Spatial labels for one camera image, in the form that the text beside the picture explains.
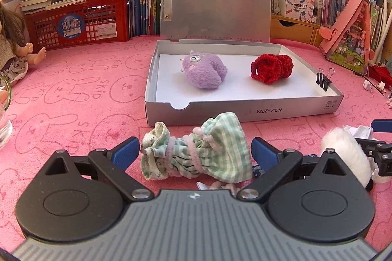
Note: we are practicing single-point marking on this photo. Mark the wooden drawer unit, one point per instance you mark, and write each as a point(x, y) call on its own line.
point(294, 31)

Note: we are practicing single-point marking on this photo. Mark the red knitted hat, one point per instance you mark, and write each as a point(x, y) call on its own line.
point(271, 68)

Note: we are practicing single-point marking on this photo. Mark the white plastic pipes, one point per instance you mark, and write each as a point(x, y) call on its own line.
point(384, 9)

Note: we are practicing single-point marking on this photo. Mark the grey cardboard box with lid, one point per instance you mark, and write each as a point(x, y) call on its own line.
point(214, 3)

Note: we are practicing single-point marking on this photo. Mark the black binder clip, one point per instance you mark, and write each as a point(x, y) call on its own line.
point(323, 81)

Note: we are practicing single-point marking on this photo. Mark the red yarn bundle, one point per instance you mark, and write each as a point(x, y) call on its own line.
point(381, 74)

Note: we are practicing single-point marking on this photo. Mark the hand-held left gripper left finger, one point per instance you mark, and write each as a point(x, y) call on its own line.
point(127, 153)

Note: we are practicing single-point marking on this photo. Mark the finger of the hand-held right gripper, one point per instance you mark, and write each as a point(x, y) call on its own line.
point(382, 126)
point(372, 147)

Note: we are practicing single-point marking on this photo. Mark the green checked doll dress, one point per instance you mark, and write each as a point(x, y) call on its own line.
point(214, 150)

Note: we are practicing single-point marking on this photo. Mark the red plastic crate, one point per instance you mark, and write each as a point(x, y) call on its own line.
point(46, 25)

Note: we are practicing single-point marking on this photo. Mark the purple plush toy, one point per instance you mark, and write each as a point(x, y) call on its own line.
point(203, 69)

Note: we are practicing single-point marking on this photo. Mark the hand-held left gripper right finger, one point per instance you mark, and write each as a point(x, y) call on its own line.
point(263, 153)

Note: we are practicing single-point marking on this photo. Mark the white fluffy ball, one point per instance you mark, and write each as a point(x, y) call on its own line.
point(346, 153)

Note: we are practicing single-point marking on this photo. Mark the pink bunny print blanket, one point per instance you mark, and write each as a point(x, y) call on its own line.
point(76, 101)

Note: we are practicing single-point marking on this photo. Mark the long-haired doll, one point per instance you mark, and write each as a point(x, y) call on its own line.
point(9, 40)

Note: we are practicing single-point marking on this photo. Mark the white printed carton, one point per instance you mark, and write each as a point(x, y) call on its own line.
point(295, 6)

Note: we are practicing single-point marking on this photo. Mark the small patterned cloth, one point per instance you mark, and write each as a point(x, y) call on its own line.
point(219, 186)

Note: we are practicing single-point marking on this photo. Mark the white paper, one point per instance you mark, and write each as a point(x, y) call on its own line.
point(361, 132)

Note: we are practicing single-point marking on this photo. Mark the clear glass jar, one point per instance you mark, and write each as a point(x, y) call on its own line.
point(3, 129)

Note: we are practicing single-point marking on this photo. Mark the pink house-shaped toy case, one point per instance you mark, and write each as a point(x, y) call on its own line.
point(349, 40)

